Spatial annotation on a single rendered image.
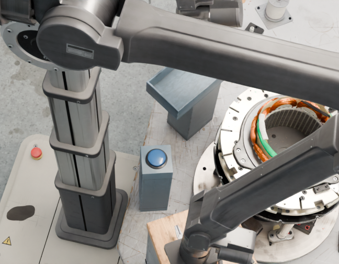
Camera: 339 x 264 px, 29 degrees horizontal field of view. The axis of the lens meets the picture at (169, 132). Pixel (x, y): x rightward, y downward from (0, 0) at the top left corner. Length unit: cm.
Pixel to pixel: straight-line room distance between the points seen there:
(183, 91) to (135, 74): 123
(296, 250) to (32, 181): 101
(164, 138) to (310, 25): 59
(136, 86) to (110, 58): 203
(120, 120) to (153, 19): 195
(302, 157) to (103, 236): 137
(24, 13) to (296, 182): 43
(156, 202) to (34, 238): 70
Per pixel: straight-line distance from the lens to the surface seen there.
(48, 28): 74
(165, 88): 159
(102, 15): 76
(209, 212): 105
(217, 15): 129
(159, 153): 149
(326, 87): 77
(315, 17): 209
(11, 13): 77
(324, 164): 89
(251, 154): 144
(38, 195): 230
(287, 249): 171
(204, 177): 173
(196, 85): 160
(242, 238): 115
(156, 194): 160
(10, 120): 274
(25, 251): 225
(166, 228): 140
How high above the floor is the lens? 239
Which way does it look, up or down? 63 degrees down
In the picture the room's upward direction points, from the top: 7 degrees clockwise
